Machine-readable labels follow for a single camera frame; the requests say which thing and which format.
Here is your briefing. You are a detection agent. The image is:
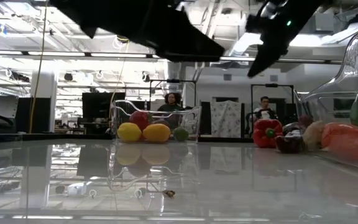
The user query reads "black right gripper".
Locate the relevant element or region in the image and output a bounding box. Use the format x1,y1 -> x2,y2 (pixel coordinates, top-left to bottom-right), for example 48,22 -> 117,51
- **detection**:
246,7 -> 305,78

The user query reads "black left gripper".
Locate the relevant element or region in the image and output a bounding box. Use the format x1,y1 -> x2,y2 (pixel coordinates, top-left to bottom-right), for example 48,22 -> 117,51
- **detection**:
50,0 -> 226,63

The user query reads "white garlic bulb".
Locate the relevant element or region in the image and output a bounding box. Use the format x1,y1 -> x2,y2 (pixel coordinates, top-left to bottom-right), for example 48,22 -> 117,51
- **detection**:
303,120 -> 326,149

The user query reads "red apple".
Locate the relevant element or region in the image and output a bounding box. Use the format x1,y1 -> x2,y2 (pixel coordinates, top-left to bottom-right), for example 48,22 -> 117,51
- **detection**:
129,110 -> 152,132

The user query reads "green lime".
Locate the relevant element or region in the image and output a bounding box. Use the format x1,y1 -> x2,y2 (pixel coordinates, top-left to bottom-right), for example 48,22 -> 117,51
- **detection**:
173,126 -> 190,142

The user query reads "orange mango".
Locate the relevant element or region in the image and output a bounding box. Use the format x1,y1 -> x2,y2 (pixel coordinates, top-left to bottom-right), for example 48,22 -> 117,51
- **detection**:
142,123 -> 172,143

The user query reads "yellow lemon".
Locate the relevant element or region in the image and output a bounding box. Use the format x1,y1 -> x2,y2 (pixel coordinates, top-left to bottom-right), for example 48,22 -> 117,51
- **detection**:
117,122 -> 142,143

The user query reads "orange carrot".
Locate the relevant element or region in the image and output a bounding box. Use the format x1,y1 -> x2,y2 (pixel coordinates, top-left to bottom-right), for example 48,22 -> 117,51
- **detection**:
321,122 -> 358,166

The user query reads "person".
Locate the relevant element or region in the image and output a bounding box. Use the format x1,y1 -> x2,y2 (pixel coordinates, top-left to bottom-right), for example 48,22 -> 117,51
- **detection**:
157,92 -> 186,130
252,95 -> 280,121

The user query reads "white floral cloth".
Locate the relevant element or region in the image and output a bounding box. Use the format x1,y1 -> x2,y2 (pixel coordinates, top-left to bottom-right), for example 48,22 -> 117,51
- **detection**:
209,100 -> 243,139

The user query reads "dark purple onion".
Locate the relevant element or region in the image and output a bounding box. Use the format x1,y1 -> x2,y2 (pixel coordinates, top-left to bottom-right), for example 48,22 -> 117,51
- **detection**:
298,114 -> 314,127

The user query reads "red bell pepper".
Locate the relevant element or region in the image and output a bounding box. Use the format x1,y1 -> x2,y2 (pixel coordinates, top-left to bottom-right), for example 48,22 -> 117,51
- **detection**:
252,118 -> 284,149

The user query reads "clear plastic basket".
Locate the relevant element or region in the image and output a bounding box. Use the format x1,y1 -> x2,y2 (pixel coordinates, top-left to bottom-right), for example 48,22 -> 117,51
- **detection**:
110,99 -> 203,144
293,23 -> 358,174

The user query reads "purple eggplant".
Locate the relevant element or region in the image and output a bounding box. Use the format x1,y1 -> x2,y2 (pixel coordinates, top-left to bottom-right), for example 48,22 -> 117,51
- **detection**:
275,122 -> 306,154

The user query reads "black screen panel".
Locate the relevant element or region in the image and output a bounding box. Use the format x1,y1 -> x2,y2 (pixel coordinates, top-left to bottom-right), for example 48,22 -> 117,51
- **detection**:
81,91 -> 126,128

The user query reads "white pillar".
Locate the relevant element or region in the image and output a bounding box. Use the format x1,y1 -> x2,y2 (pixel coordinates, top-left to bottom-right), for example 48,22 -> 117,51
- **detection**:
30,70 -> 58,134

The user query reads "black stand frame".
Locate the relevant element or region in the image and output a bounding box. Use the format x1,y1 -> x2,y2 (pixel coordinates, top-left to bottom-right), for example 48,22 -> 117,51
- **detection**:
250,83 -> 295,119
149,78 -> 198,108

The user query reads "yellow hanging cable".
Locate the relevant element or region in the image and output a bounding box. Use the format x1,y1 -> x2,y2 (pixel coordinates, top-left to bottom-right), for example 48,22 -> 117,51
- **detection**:
28,0 -> 49,134

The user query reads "black aluminium table frame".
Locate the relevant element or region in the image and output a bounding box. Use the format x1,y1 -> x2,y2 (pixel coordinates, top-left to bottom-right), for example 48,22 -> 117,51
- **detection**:
0,133 -> 255,144

